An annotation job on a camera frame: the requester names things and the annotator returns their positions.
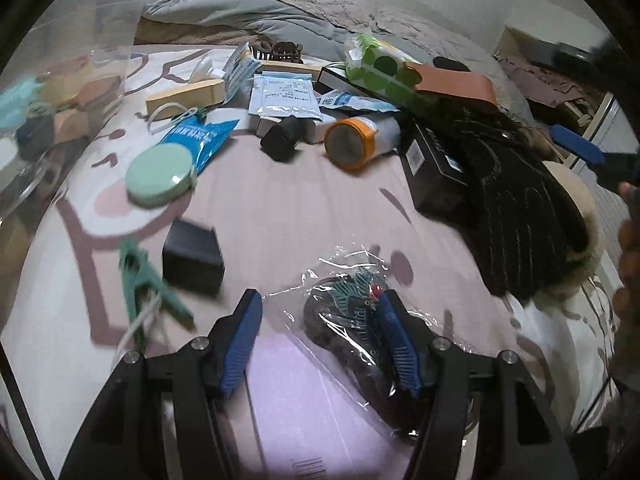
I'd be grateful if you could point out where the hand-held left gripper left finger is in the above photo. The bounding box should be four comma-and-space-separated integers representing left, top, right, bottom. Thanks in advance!
57, 288, 264, 480

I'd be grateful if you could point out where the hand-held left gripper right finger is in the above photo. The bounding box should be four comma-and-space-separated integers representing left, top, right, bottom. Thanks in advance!
375, 289, 581, 480

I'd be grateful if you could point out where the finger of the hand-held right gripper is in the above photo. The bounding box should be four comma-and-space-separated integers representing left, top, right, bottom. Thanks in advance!
550, 125, 607, 167

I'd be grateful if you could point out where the clear bag with dark accessory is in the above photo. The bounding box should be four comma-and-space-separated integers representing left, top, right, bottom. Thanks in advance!
262, 245, 481, 446

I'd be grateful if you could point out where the purple box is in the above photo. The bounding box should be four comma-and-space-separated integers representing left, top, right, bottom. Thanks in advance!
245, 332, 416, 480

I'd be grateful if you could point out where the clear plastic storage bin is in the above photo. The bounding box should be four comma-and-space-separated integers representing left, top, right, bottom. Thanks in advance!
0, 0, 151, 341

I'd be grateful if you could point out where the person's right hand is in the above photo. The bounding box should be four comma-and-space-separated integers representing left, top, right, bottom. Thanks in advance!
613, 182, 640, 322

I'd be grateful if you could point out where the pink clothes pile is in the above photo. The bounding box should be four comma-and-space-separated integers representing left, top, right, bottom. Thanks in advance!
497, 55, 601, 126

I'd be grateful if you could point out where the black stitched glove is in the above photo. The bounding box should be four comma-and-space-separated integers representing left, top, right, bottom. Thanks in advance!
435, 105, 591, 306

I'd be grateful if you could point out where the small black box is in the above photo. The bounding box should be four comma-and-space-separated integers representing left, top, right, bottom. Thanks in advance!
162, 220, 225, 296

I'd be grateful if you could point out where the green clothespin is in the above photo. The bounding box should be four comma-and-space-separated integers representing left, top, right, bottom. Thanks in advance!
119, 240, 195, 331

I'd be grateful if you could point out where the black carton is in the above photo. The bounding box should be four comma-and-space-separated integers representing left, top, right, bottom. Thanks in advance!
400, 122, 476, 221

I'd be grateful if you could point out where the green round compact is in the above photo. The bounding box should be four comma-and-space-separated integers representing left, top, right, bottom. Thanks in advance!
125, 142, 196, 208

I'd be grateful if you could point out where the green dotted tissue pack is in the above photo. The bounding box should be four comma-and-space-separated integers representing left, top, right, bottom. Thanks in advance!
345, 34, 441, 111

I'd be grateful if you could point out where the orange-capped bottle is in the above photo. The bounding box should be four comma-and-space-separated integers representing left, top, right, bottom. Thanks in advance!
324, 116, 401, 171

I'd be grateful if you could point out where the pale blue flat packet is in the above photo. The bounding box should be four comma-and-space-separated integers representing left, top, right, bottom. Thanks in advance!
320, 90, 401, 113

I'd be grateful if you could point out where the black and white long box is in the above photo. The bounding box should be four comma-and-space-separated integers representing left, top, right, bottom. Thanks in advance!
317, 66, 351, 93

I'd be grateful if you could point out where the white printed packet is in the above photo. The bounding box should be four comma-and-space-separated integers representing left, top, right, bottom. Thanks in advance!
248, 74, 323, 121

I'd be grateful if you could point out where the wooden block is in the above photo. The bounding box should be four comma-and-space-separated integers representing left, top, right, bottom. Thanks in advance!
146, 80, 226, 116

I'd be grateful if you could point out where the white tube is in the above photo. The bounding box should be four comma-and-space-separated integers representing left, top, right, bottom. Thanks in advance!
192, 57, 223, 83

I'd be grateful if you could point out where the light blue packet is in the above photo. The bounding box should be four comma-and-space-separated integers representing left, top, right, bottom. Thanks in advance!
222, 45, 263, 93

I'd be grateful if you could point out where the long wooden brush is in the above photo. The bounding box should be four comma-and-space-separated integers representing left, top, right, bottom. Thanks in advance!
257, 60, 321, 75

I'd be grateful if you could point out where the brown hair claw clip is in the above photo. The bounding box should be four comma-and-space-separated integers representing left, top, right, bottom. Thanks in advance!
250, 41, 306, 66

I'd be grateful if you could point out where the grey duvet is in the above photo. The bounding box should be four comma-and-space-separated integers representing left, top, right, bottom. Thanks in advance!
142, 0, 351, 56

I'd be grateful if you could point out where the teal wipes packet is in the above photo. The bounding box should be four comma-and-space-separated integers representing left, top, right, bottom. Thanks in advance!
0, 80, 38, 128

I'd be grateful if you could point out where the brown leather strap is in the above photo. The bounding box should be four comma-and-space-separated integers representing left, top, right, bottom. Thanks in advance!
404, 62, 496, 106

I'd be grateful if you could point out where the white cord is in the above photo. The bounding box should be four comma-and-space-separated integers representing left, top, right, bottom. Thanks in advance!
147, 102, 201, 133

